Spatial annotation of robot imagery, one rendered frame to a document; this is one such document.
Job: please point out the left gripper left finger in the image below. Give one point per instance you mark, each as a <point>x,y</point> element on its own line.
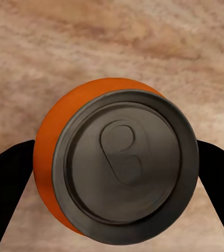
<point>16,167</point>

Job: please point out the can of soda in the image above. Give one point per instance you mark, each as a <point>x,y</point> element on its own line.
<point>116,161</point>

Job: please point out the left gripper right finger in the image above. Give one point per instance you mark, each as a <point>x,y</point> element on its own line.
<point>211,173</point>

